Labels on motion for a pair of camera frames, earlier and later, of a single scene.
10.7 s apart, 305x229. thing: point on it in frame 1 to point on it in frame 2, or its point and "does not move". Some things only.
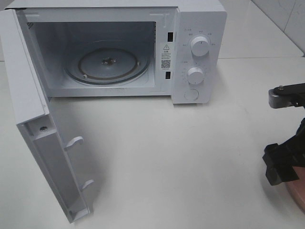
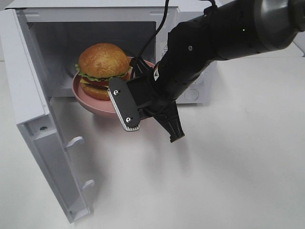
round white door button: x=191 y=94 does not move
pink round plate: x=297 y=187 to x=106 y=106
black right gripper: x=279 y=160 to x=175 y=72
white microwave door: x=35 y=120 does not move
